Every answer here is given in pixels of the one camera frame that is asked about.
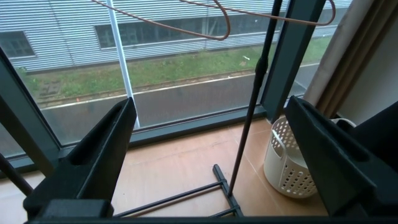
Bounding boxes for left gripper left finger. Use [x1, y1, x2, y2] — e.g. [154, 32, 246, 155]
[23, 97, 137, 218]

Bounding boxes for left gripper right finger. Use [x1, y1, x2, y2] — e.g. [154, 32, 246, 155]
[284, 95, 398, 220]

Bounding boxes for white laundry basket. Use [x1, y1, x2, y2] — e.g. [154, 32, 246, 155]
[263, 114, 357, 199]

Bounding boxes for black clothes rack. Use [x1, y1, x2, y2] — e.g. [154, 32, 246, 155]
[0, 0, 284, 218]

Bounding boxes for beige curtain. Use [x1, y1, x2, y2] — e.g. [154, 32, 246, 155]
[303, 0, 398, 119]

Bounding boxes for window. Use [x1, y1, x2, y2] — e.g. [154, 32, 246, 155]
[0, 0, 354, 178]

